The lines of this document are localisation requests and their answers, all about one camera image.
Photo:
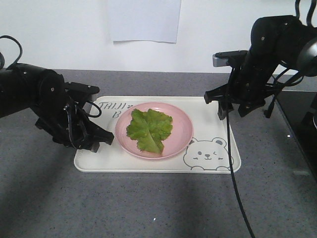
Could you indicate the green lettuce leaf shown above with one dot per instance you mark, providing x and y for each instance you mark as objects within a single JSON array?
[{"x": 149, "y": 129}]

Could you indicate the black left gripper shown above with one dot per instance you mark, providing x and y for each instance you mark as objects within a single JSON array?
[{"x": 72, "y": 128}]

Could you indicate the pink round plate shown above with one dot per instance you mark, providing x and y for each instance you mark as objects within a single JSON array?
[{"x": 180, "y": 137}]

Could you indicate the white paper sheet on wall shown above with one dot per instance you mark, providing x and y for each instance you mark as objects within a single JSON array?
[{"x": 144, "y": 20}]

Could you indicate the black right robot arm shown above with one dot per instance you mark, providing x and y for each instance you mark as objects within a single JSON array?
[{"x": 282, "y": 50}]

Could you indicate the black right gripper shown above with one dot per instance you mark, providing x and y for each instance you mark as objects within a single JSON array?
[{"x": 246, "y": 87}]

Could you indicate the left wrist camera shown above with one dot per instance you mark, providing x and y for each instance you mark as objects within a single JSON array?
[{"x": 81, "y": 93}]

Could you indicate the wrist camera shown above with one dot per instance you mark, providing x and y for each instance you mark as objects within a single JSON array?
[
  {"x": 233, "y": 59},
  {"x": 81, "y": 93}
]

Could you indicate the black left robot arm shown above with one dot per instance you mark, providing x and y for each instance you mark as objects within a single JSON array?
[{"x": 59, "y": 105}]

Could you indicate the cream bear serving tray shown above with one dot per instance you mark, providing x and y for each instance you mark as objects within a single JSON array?
[{"x": 212, "y": 149}]

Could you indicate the black gas stove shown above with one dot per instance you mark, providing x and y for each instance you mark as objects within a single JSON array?
[{"x": 300, "y": 110}]

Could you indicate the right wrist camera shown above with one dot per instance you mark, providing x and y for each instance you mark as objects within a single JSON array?
[{"x": 233, "y": 59}]

